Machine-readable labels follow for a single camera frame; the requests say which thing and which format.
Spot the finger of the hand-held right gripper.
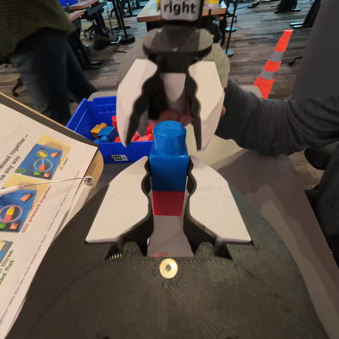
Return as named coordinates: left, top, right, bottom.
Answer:
left=184, top=60, right=225, bottom=151
left=116, top=58, right=162, bottom=147

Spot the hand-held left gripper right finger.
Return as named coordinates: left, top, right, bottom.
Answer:
left=183, top=155, right=252, bottom=257

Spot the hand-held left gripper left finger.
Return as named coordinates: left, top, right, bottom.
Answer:
left=85, top=156, right=155, bottom=256

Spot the pile of toy blocks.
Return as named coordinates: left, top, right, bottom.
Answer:
left=91, top=115, right=154, bottom=143

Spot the blue bin of blocks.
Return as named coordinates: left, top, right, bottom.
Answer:
left=66, top=96, right=154, bottom=164

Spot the red-topped block tower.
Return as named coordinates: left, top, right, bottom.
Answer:
left=149, top=120, right=190, bottom=216

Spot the person's right forearm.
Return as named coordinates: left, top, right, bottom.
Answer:
left=215, top=78, right=339, bottom=156

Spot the grey desk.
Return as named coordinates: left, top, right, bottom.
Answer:
left=66, top=85, right=339, bottom=339

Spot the person's right hand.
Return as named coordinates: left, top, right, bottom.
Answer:
left=158, top=107, right=196, bottom=127

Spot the black stanchion round base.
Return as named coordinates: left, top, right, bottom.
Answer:
left=224, top=0, right=239, bottom=57
left=114, top=0, right=136, bottom=44

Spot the instruction sheet on stand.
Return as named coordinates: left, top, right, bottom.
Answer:
left=0, top=91, right=104, bottom=331

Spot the printed instruction sheet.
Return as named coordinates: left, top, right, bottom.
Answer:
left=0, top=103, right=99, bottom=330

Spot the orange traffic cone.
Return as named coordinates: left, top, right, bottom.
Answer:
left=253, top=30, right=294, bottom=99

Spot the person's torso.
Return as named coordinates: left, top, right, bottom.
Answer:
left=305, top=143, right=339, bottom=260

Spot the black backpack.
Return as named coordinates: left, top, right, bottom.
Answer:
left=275, top=0, right=298, bottom=13

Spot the wire page holder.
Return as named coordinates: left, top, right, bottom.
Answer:
left=0, top=178, right=94, bottom=198

